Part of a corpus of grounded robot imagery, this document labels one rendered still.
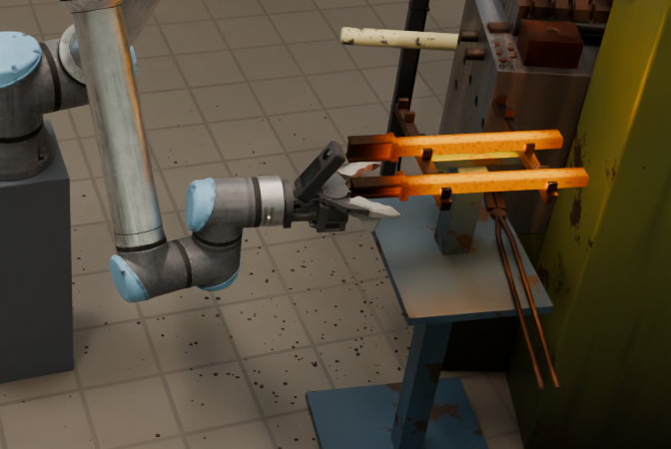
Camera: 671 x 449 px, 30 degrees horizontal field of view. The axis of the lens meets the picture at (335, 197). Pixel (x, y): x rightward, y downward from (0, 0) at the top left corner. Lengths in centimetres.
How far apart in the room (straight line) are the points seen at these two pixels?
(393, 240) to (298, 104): 157
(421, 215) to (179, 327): 87
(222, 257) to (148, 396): 91
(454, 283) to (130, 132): 74
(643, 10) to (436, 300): 68
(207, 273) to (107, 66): 41
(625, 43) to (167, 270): 100
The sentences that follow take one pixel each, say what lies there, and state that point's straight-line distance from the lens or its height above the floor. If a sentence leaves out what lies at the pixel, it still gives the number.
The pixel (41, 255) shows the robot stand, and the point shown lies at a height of 39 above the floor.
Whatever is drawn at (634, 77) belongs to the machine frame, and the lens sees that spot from 248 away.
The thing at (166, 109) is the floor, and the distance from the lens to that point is 401.
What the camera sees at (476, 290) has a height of 65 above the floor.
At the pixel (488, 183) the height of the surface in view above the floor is 93.
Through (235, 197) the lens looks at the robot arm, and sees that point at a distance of 219.
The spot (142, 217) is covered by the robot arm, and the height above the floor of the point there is 90.
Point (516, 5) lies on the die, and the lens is 279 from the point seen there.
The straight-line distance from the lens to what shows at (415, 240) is 258.
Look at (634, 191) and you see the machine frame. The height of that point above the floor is 82.
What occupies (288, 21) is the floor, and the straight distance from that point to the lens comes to 452.
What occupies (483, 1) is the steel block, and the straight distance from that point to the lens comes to 292.
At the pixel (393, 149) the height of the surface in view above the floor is 93.
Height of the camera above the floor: 230
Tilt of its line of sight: 38 degrees down
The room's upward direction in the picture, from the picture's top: 8 degrees clockwise
